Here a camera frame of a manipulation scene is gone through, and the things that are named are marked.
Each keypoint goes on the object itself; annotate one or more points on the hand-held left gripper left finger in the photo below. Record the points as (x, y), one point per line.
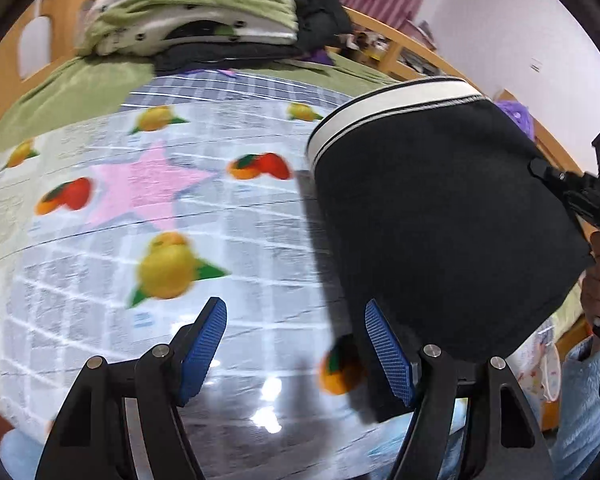
(202, 350)

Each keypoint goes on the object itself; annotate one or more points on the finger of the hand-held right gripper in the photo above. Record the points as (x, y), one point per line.
(575, 195)

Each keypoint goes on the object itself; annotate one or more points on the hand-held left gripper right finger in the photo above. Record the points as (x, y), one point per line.
(387, 355)

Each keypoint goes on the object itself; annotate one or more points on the black pants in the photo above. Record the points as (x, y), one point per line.
(430, 235)

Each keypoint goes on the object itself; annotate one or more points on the person's right forearm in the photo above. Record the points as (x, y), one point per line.
(585, 410)

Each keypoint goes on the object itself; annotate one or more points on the purple plush toy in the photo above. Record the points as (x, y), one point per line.
(517, 117)

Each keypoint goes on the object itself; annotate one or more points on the fruit print plastic tablecloth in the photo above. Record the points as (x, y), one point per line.
(260, 240)

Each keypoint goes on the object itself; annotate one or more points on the person's light blue clothing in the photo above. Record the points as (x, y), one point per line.
(20, 452)

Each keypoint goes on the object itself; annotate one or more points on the pile of papers and clutter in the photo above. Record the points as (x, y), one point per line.
(380, 42)

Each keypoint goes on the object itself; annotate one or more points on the grey checked bed sheet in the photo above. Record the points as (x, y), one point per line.
(190, 87)

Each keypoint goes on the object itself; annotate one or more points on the purple cloth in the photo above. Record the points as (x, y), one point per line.
(321, 55)

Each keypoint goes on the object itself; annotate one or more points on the dark cloth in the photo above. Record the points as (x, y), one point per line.
(190, 57)

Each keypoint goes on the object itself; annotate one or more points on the green blanket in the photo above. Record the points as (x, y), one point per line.
(70, 85)

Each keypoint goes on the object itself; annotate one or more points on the pile of black clothes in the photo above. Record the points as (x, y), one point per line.
(322, 17)

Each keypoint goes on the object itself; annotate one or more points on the folded white green floral quilt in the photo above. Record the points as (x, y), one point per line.
(190, 10)

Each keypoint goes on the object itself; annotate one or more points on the wooden bed frame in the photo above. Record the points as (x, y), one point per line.
(65, 15)

